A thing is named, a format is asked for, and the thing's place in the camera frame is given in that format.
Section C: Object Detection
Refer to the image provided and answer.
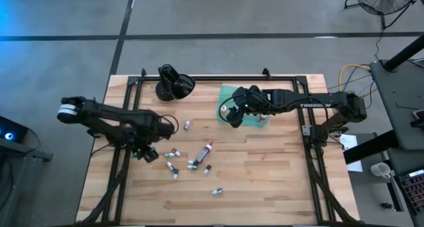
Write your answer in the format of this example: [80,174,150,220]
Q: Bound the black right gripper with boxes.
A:
[226,85,268,128]

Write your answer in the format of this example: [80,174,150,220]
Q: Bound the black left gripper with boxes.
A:
[131,130,166,163]

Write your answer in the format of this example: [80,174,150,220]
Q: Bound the green-tipped food coloring bottle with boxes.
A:
[132,146,157,158]

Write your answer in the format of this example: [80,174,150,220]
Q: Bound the red-tipped food coloring bottle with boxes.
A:
[194,141,215,165]

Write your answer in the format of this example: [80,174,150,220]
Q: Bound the teal translucent plastic bin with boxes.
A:
[217,84,271,128]

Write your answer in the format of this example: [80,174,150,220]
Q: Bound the black desk lamp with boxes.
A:
[155,64,196,102]

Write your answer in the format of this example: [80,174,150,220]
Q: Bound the white paper sheet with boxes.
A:
[339,133,364,173]

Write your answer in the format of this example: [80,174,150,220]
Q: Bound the black stand beam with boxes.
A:
[343,130,400,165]

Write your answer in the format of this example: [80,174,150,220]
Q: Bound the black box with blue light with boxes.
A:
[0,116,29,148]

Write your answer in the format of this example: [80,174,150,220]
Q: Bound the white mug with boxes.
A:
[370,161,392,180]

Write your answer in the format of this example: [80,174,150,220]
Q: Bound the black side desk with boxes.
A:
[369,60,424,152]

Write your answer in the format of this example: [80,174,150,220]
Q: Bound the black diagonal pole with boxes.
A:
[384,34,424,72]

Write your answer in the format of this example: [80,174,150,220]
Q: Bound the black floor fan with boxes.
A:
[344,0,420,30]

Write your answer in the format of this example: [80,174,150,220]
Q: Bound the black keypad with coloured keys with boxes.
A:
[397,169,424,218]

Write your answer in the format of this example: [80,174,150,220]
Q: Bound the black aluminium table frame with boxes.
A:
[76,73,362,227]

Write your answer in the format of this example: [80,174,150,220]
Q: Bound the yellow power cable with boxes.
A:
[338,64,371,92]

